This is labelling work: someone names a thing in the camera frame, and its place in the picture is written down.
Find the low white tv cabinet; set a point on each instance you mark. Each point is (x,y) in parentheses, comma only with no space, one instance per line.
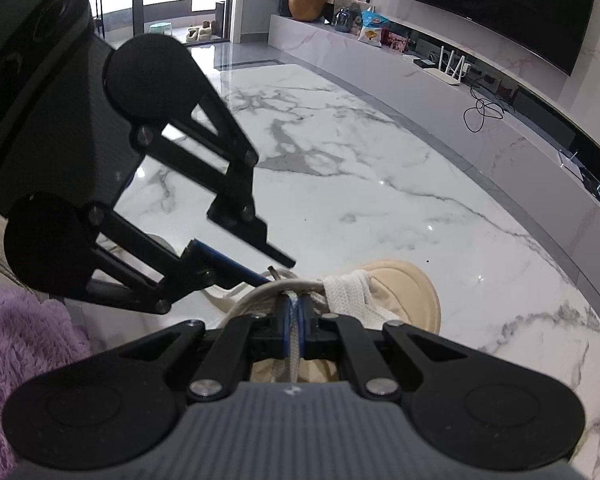
(506,151)

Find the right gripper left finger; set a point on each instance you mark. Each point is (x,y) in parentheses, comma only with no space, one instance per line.
(228,354)

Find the white wifi router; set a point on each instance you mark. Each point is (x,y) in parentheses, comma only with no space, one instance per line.
(449,68)

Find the beige canvas shoe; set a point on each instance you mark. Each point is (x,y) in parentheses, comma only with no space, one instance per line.
(413,288)

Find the white shoelace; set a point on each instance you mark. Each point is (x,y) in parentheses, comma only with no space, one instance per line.
(358,294)

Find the golden brown round vase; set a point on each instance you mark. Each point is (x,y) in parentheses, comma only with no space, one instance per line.
(306,10)

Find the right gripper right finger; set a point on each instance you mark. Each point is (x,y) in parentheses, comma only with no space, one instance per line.
(343,340)

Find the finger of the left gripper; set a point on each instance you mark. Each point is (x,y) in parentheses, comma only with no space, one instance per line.
(94,255)
(182,122)

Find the snack bag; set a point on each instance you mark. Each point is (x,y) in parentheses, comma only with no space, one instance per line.
(372,26)

